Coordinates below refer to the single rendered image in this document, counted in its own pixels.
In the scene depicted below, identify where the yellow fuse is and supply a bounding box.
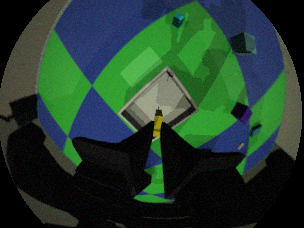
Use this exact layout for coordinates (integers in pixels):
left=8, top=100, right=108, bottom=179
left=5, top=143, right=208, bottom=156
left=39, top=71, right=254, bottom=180
left=153, top=107, right=163, bottom=137

